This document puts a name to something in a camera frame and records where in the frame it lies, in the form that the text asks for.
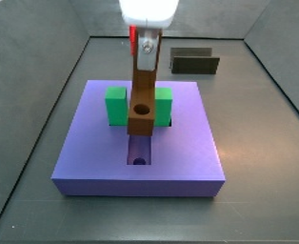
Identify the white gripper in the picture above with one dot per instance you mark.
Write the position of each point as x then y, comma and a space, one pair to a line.
153, 14

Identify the green U-shaped block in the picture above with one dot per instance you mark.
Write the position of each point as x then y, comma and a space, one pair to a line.
117, 106

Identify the brown T-shaped block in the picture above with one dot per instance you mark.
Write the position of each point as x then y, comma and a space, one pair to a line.
142, 104

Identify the red hexagonal peg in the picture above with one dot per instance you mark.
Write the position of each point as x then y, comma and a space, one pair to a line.
133, 38

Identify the purple slotted base board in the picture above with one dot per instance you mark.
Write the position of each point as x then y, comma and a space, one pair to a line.
185, 168

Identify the black angle bracket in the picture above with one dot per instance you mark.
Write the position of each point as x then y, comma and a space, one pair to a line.
194, 61

